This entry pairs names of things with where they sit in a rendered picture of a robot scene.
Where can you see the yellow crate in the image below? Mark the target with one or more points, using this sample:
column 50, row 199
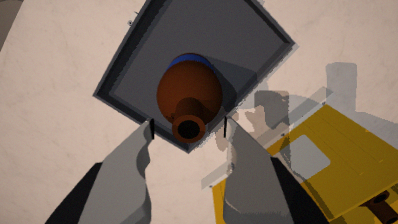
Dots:
column 340, row 164

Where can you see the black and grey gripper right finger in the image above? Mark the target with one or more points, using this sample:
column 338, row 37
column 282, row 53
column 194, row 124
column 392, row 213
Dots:
column 261, row 190

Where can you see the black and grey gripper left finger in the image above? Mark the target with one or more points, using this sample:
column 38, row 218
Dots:
column 112, row 191

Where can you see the dark grey tray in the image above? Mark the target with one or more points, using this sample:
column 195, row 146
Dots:
column 240, row 39

